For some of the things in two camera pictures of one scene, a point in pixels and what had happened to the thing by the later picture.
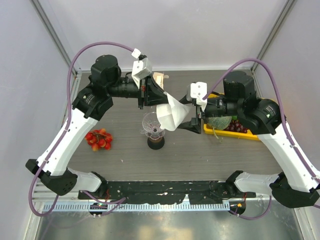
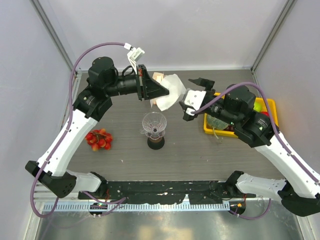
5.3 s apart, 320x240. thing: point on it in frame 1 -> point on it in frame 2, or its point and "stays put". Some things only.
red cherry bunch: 99,138 stays put
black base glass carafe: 155,144 stays put
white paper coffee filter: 170,115 -> 176,90
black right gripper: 195,124 -> 208,83
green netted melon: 219,123 stays put
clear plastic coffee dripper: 151,126 stays put
